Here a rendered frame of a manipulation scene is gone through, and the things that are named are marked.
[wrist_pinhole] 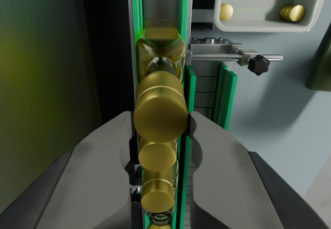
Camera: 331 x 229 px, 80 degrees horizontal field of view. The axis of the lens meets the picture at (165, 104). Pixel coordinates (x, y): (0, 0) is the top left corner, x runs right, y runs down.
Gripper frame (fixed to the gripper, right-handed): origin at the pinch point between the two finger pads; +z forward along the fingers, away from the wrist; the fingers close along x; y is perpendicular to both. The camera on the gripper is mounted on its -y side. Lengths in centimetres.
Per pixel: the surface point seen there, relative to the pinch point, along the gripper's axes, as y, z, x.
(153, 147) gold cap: 4.5, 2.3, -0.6
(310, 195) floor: 159, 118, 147
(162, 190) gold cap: 9.9, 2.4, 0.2
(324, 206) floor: 175, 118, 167
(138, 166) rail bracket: 32.1, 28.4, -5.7
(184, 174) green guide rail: 28.3, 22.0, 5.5
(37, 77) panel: 0.3, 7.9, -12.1
